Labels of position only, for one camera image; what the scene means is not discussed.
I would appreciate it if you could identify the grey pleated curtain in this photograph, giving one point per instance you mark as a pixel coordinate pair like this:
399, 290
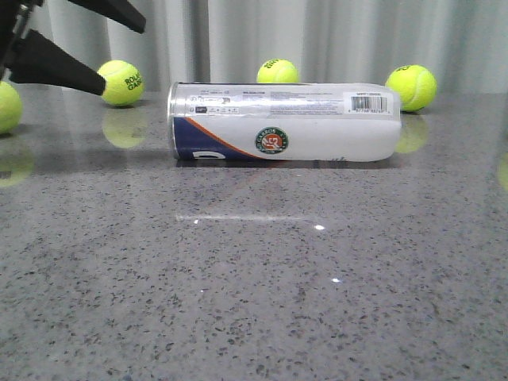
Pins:
463, 43

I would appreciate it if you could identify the white blue tennis ball can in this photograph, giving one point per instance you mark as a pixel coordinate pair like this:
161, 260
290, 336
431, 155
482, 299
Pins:
356, 122

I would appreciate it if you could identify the right yellow tennis ball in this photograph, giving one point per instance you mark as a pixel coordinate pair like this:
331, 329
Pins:
415, 85

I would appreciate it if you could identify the far left tennis ball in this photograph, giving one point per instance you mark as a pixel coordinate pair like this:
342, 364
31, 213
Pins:
11, 108

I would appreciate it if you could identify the tennis ball with Roland Garros print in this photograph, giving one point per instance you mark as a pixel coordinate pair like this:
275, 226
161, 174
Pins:
124, 83

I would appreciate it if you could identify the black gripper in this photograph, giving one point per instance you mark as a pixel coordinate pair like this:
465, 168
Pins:
32, 58

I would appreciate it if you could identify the yellow tennis ball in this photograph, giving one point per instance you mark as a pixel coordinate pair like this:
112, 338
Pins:
277, 71
415, 85

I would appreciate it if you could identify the centre yellow tennis ball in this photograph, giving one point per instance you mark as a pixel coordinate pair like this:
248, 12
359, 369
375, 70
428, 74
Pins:
277, 71

